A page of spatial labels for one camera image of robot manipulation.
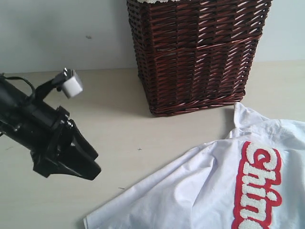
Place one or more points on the dark brown wicker basket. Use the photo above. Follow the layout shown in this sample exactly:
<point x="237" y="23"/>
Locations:
<point x="195" y="54"/>

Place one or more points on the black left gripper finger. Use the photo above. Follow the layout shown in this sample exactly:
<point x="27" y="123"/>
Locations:
<point x="78" y="161"/>
<point x="79" y="147"/>

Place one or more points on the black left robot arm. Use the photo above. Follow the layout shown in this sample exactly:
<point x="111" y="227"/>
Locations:
<point x="23" y="118"/>

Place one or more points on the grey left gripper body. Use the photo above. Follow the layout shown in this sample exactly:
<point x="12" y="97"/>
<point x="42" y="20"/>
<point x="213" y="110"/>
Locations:
<point x="46" y="158"/>

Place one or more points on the white t-shirt red lettering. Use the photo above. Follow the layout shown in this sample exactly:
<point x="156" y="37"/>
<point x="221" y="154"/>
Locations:
<point x="253" y="179"/>

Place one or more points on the white lace basket liner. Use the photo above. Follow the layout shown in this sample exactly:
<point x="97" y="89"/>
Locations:
<point x="156" y="1"/>

